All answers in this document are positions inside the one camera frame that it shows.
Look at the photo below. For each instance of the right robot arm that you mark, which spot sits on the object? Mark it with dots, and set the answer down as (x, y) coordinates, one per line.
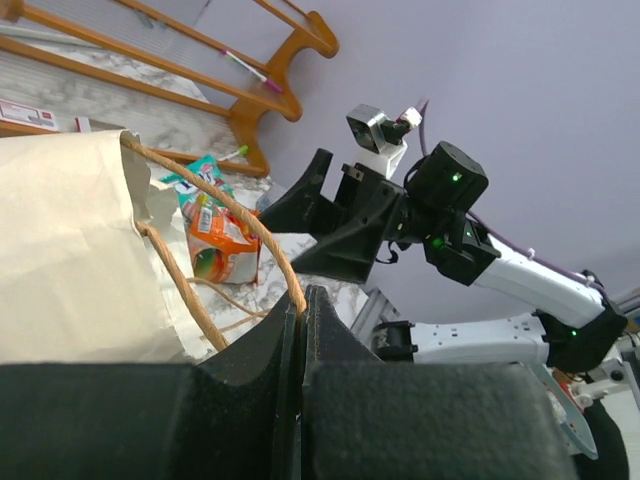
(572, 324)

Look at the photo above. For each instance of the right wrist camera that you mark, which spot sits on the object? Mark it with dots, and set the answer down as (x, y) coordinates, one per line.
(381, 139)

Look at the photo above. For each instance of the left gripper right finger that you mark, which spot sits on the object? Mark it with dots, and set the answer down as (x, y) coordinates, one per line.
(366, 419)

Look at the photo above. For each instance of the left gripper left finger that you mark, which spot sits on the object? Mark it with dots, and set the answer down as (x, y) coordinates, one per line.
(232, 416)

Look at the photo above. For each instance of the clear plastic cup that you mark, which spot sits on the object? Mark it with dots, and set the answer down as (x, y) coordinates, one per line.
(265, 201)

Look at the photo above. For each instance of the green tipped white pen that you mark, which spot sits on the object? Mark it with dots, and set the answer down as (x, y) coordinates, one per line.
(239, 152)

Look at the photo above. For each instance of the pink tipped white pen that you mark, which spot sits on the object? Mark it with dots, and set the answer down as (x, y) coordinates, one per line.
(253, 71)

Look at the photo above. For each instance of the red white card box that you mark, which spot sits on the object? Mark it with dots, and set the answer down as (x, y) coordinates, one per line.
(27, 116)

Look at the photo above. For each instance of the wooden shelf rack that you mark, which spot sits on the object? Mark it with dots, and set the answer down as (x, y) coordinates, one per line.
(131, 64)

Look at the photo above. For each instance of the orange snack bag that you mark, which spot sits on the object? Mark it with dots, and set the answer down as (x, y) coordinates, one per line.
(221, 247)

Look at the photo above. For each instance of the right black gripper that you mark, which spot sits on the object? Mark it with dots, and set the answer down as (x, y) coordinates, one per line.
(367, 210)

